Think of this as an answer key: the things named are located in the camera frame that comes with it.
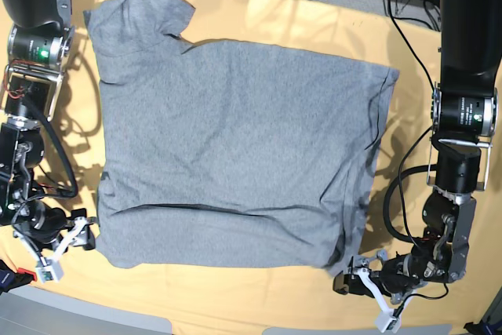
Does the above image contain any red and black clamp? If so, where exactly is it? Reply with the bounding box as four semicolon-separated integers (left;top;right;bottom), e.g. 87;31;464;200
0;260;38;293

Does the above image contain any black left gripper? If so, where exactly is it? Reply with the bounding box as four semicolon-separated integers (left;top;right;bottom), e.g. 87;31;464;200
333;256;427;304

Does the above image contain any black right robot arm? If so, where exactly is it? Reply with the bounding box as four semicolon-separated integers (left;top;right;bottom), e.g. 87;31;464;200
1;0;95;257

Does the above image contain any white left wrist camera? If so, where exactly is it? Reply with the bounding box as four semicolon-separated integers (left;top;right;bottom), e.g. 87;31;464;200
374;310;402;333

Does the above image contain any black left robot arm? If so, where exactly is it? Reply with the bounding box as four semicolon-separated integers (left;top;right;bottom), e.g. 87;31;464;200
333;0;501;304

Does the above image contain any grey t-shirt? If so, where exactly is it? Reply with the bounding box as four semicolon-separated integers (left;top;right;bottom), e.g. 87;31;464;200
84;0;399;275

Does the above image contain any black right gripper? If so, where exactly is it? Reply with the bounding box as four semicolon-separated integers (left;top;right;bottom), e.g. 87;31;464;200
15;205;96;253

